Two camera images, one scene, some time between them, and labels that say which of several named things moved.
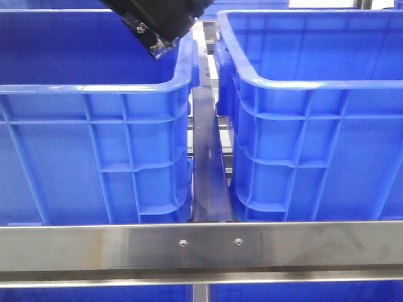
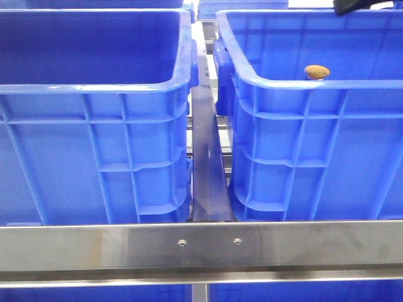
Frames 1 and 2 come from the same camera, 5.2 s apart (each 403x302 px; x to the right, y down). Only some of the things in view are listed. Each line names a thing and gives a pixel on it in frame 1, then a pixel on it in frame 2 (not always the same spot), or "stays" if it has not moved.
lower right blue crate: [353, 291] stays
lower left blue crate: [170, 293] stays
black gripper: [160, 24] → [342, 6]
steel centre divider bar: [211, 189] stays
